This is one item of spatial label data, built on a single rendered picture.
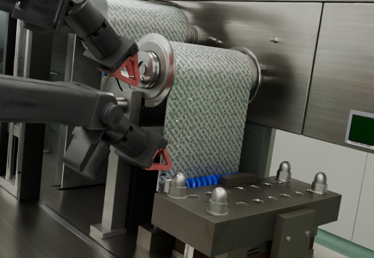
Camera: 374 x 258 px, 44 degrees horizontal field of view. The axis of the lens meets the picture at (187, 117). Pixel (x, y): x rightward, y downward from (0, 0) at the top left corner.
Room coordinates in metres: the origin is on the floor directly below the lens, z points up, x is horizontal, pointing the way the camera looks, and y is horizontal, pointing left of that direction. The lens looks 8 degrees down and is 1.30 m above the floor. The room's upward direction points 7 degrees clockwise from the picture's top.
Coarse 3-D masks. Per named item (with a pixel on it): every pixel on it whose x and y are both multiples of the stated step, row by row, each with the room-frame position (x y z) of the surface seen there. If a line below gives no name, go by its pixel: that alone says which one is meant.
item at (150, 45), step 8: (144, 48) 0.95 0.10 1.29; (152, 48) 0.93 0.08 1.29; (160, 48) 0.91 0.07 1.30; (160, 56) 0.91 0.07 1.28; (168, 64) 0.89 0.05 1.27; (168, 72) 0.89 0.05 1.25; (160, 80) 0.90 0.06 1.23; (136, 88) 0.96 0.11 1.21; (144, 88) 0.94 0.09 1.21; (152, 88) 0.92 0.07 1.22; (160, 88) 0.90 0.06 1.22; (144, 96) 0.93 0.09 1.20; (152, 96) 0.91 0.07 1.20
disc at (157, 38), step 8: (144, 40) 0.96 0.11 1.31; (152, 40) 0.94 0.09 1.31; (160, 40) 0.92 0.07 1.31; (168, 48) 0.90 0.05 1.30; (168, 56) 0.90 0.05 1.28; (168, 80) 0.89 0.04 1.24; (168, 88) 0.89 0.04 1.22; (160, 96) 0.90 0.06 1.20; (144, 104) 0.94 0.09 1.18; (152, 104) 0.92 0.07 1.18
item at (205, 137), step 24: (168, 120) 0.90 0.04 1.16; (192, 120) 0.94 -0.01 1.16; (216, 120) 0.99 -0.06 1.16; (240, 120) 1.04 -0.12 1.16; (168, 144) 0.90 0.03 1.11; (192, 144) 0.95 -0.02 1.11; (216, 144) 1.00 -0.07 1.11; (240, 144) 1.05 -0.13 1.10; (192, 168) 0.95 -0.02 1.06; (216, 168) 1.00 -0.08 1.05
